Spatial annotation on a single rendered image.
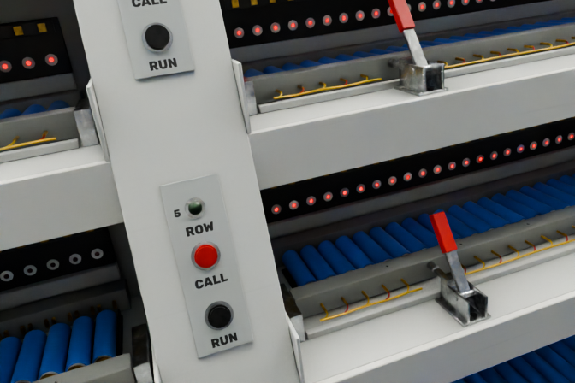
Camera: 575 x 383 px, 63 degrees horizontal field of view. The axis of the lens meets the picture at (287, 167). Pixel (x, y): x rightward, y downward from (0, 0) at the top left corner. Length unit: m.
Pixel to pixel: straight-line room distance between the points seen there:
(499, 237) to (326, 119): 0.24
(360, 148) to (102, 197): 0.19
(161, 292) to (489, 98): 0.30
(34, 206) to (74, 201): 0.02
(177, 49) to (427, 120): 0.20
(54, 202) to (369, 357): 0.26
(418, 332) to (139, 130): 0.27
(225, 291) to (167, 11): 0.20
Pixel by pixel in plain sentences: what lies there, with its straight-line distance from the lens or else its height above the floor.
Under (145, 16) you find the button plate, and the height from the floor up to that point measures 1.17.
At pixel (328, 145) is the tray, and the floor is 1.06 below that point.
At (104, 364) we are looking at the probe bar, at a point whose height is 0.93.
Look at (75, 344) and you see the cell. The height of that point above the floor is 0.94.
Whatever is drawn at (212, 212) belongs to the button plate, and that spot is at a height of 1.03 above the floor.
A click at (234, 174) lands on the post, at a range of 0.33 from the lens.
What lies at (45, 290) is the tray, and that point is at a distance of 0.53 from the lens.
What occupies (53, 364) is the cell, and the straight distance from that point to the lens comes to 0.45.
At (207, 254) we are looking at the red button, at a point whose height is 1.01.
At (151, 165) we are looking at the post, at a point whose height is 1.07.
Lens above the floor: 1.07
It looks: 3 degrees down
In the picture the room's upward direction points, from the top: 12 degrees counter-clockwise
